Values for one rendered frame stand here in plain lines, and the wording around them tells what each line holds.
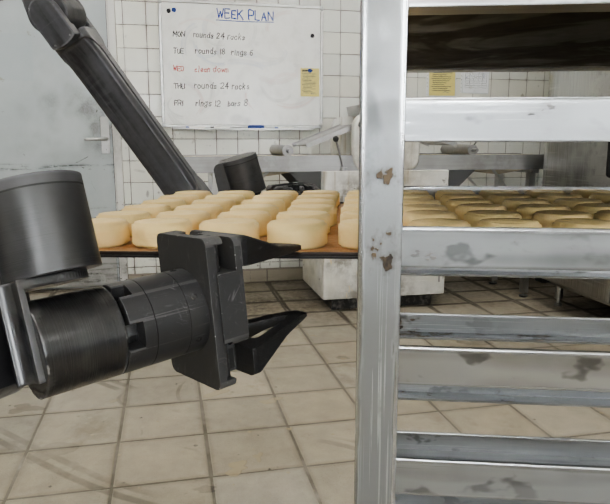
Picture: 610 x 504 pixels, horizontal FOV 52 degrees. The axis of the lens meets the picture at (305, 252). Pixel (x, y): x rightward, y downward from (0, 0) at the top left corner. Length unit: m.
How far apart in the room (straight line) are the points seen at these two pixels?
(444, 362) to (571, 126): 0.19
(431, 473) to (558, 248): 0.20
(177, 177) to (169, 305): 0.60
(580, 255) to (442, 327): 0.46
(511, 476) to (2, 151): 4.37
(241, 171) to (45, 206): 0.61
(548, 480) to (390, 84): 0.32
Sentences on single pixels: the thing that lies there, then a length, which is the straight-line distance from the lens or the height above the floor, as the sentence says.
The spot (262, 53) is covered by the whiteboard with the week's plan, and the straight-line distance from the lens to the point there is 4.61.
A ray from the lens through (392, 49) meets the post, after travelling 0.43.
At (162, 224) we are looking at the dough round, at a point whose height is 0.97.
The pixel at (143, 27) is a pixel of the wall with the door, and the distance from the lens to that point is 4.59.
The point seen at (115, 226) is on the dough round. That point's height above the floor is 0.97.
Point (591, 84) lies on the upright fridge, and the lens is 3.88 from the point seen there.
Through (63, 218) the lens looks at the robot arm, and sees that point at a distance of 0.38.
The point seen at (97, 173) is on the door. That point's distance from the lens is 4.59.
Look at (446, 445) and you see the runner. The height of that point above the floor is 0.60.
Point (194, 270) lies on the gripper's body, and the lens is 0.42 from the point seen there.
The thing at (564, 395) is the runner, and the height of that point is 0.68.
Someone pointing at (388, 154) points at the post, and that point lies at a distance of 0.42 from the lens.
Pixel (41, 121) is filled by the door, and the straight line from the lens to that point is 4.63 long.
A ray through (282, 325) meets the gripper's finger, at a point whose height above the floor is 0.90.
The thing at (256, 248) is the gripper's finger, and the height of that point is 0.97.
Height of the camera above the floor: 1.04
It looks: 10 degrees down
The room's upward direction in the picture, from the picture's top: straight up
